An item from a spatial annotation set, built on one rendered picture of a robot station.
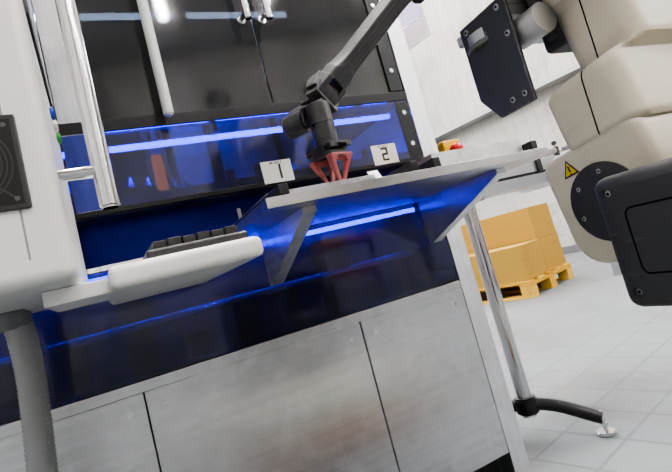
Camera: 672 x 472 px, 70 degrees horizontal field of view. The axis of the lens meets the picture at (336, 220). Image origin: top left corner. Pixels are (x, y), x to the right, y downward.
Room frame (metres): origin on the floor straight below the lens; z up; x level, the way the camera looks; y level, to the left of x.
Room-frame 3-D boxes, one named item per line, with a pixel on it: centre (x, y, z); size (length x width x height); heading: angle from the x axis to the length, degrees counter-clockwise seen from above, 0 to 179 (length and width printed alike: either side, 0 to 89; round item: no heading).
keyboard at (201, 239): (0.83, 0.28, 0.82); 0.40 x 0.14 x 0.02; 27
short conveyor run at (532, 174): (1.79, -0.60, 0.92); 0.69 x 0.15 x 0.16; 115
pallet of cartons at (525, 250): (5.35, -1.47, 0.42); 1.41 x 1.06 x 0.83; 38
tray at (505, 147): (1.22, -0.28, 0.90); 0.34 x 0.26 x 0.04; 25
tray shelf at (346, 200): (1.19, -0.10, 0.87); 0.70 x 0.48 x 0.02; 115
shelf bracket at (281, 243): (1.07, 0.12, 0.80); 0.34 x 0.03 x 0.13; 25
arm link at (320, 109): (1.11, -0.02, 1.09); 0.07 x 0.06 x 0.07; 54
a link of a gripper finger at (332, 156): (1.11, -0.03, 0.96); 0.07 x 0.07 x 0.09; 40
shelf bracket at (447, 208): (1.29, -0.34, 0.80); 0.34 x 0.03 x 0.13; 25
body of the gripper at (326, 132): (1.11, -0.03, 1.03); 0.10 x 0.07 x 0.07; 40
